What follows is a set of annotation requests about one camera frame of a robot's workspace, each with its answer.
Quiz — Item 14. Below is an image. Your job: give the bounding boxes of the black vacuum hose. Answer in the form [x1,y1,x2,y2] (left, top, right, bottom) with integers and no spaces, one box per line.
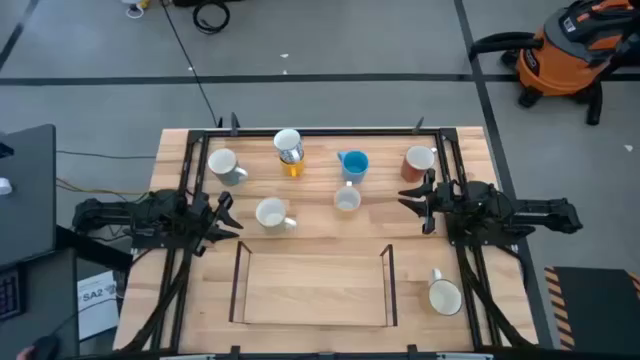
[468,31,546,62]

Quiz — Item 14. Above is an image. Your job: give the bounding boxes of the cream mug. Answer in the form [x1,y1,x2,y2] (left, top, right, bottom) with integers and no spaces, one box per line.
[427,267,464,317]

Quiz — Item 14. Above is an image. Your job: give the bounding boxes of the grey lower desk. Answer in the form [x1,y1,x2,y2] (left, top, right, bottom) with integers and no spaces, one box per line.
[0,247,80,360]

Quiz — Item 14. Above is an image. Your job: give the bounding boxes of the yellow patterned mug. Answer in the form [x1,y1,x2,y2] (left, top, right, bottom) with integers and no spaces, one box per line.
[333,180,363,213]

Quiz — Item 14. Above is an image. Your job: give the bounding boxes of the black coiled cable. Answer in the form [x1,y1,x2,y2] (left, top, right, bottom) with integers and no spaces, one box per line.
[192,0,232,36]

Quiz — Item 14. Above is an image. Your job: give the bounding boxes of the white round floor item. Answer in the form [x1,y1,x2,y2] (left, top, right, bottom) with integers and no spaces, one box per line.
[119,0,151,20]

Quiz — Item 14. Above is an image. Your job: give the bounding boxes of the red mug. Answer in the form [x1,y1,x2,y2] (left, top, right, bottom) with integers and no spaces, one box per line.
[399,145,439,184]

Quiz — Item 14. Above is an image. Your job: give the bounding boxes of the yellow cable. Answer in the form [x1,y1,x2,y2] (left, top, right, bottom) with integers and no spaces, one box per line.
[56,177,149,197]

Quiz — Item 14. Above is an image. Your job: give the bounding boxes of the black metal table frame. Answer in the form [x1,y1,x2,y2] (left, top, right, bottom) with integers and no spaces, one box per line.
[117,127,539,360]

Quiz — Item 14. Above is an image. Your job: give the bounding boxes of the black computer mouse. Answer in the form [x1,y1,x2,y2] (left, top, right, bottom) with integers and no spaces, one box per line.
[29,333,62,360]

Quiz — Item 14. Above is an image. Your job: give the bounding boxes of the orange yellow mug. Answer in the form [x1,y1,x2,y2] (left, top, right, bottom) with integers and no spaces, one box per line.
[279,157,306,178]

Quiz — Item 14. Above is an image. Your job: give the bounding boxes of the wooden shelf riser black legs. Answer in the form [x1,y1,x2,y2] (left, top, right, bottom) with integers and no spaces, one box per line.
[228,240,399,329]

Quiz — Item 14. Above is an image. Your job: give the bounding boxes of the white printed paper sheet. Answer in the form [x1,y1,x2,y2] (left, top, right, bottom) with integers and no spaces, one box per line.
[77,269,121,342]

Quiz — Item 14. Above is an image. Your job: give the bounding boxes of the light green mug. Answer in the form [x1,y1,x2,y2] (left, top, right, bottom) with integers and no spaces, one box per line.
[254,197,298,236]

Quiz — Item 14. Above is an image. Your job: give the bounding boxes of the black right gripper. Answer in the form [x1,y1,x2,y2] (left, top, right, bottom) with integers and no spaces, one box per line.
[397,168,469,236]

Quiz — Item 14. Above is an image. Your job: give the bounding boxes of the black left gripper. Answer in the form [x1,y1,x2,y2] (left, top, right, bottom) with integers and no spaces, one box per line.
[191,190,245,258]

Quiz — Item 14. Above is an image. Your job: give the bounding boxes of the long black floor cable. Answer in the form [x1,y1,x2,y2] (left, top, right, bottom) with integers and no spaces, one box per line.
[159,0,220,129]

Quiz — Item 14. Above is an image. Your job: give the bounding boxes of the black keyboard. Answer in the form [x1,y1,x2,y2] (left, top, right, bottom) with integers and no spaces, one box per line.
[0,267,24,321]

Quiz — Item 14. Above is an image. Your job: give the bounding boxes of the thin black cable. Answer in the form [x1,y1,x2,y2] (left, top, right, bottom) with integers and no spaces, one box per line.
[56,149,157,160]

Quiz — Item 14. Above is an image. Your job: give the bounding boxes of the blue crackle patterned mug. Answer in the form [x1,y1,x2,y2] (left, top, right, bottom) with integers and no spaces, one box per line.
[272,128,305,165]

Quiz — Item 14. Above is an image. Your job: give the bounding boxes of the black hazard-striped mat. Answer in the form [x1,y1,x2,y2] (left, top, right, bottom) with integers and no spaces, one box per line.
[543,265,640,351]

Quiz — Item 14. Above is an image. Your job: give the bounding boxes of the teal grey mug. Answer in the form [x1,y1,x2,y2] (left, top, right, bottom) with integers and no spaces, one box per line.
[207,147,250,187]

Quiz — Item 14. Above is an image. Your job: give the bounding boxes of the orange shop vacuum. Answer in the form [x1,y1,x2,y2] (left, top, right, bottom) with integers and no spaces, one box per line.
[499,0,640,126]

